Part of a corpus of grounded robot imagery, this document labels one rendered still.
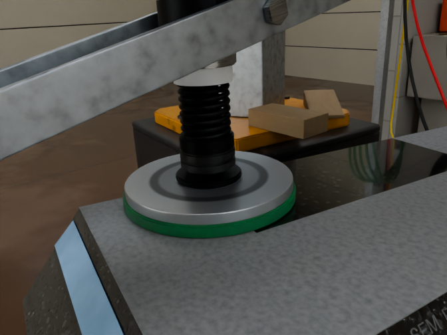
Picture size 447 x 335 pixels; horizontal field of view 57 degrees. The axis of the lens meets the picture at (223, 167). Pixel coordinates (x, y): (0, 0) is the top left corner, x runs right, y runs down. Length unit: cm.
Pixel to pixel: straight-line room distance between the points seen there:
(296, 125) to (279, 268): 70
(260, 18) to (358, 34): 605
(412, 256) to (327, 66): 647
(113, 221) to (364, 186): 32
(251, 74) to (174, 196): 81
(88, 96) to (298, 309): 25
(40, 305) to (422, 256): 40
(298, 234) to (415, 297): 13
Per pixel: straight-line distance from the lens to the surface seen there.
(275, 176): 52
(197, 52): 42
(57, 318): 47
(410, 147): 75
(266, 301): 36
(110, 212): 53
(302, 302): 36
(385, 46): 316
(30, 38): 654
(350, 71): 661
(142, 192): 50
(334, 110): 129
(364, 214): 50
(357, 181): 59
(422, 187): 59
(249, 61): 124
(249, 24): 45
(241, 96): 127
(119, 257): 43
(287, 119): 108
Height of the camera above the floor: 109
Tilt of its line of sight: 21 degrees down
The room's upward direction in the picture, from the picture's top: 3 degrees counter-clockwise
